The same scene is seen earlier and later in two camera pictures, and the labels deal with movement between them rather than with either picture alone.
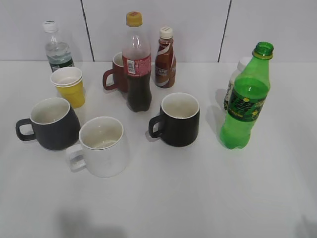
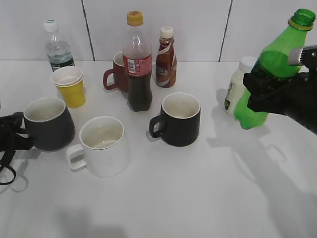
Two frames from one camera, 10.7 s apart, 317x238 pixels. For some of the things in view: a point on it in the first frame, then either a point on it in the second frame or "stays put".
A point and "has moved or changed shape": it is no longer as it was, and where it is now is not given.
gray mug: x=56 y=126 has moved or changed shape
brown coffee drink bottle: x=165 y=65 stays put
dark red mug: x=120 y=82 stays put
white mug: x=103 y=148 stays put
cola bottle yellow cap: x=136 y=58 stays put
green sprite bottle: x=250 y=91 to x=273 y=62
